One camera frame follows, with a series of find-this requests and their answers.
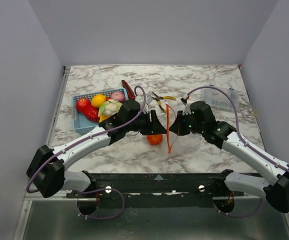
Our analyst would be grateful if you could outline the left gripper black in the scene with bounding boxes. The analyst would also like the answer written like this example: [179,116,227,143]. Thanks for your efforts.
[125,110,167,136]

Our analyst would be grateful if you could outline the clear zip bag orange zipper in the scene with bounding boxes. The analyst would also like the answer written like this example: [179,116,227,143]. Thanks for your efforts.
[166,100,216,154]

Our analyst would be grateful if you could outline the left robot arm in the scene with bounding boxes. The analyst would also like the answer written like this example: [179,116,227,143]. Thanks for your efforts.
[26,99,167,198]

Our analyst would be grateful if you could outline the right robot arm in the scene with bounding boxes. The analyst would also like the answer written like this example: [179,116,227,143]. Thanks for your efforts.
[167,101,289,213]

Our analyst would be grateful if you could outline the red black utility knife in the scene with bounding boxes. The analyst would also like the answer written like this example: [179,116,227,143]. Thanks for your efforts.
[121,80,136,100]

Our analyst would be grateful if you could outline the clear plastic parts box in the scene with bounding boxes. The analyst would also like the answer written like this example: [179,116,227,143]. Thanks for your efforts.
[203,86,240,112]

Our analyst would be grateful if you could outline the purple onion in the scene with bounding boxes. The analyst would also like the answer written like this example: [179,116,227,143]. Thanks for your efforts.
[110,91,126,103]

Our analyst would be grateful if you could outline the white green cauliflower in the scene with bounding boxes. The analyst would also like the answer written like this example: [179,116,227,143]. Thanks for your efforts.
[98,99,123,117]

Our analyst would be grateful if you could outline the yellow bell pepper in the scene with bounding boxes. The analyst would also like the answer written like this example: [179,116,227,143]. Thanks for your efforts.
[99,114,109,123]

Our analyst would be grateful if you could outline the yellow orange fruit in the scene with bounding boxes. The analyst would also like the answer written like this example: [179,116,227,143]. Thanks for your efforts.
[90,94,107,109]

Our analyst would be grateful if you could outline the red bell pepper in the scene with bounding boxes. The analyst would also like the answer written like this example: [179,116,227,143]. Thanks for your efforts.
[83,105,99,123]

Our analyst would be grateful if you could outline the blue plastic basket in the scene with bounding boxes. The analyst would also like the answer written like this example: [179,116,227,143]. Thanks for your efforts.
[71,87,128,135]

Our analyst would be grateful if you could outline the red apple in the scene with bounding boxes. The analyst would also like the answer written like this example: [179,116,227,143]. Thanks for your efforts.
[75,98,91,113]

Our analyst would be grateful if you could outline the yellow handled pliers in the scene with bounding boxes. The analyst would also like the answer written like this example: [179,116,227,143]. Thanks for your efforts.
[152,92,177,113]

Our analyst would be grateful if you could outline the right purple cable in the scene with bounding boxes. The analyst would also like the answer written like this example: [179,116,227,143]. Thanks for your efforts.
[186,85,289,218]

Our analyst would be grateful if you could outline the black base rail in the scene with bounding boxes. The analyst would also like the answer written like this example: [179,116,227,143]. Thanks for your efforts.
[66,173,243,209]

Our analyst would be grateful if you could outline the aluminium frame rail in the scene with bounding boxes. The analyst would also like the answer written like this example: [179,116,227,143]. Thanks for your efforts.
[12,66,71,240]

